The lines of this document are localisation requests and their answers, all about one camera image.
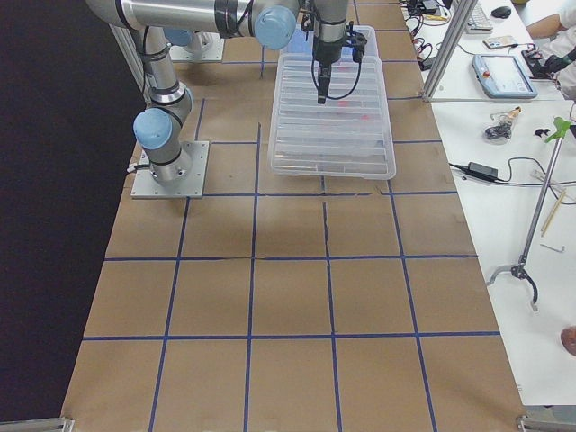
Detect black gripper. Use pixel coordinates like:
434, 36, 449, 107
313, 22, 347, 104

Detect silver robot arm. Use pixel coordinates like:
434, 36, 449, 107
87, 1, 352, 105

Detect clear plastic storage box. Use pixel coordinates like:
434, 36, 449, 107
268, 25, 396, 180

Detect blue teach pendant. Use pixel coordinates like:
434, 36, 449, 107
472, 54, 538, 99

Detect smartphone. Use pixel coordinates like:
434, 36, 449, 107
482, 35, 518, 50

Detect black power adapter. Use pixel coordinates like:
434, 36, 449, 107
449, 162, 499, 183

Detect brown paper table cover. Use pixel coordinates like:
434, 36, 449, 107
62, 1, 523, 431

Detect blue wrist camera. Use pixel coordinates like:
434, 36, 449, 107
348, 31, 367, 64

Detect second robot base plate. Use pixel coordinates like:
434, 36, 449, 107
170, 32, 224, 63

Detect aluminium frame post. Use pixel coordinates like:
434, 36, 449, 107
422, 0, 477, 103

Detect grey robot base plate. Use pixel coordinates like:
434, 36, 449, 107
130, 141, 210, 199

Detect green handled reacher grabber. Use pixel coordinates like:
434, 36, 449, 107
486, 117, 572, 311

